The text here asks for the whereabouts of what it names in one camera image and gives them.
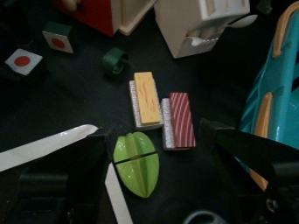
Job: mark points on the teal plastic basket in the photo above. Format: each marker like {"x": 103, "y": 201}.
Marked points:
{"x": 282, "y": 96}

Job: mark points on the white wooden knife block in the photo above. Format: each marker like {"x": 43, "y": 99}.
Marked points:
{"x": 187, "y": 20}

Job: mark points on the white toy knife blade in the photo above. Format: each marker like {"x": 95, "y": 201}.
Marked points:
{"x": 119, "y": 198}

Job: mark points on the yellow egg nigiri toy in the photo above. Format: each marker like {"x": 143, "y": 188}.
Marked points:
{"x": 147, "y": 99}

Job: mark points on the red circle white block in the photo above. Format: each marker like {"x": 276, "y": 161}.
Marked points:
{"x": 23, "y": 61}

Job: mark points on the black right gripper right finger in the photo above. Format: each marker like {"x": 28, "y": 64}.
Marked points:
{"x": 238, "y": 157}

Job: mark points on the green sushi cube red dot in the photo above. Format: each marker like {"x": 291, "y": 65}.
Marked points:
{"x": 58, "y": 39}

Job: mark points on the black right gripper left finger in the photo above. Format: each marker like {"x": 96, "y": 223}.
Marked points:
{"x": 87, "y": 169}

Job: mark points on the light green toy leaf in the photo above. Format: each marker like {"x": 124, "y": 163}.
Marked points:
{"x": 136, "y": 166}

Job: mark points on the red striped nigiri toy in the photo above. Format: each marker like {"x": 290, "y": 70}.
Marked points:
{"x": 180, "y": 121}

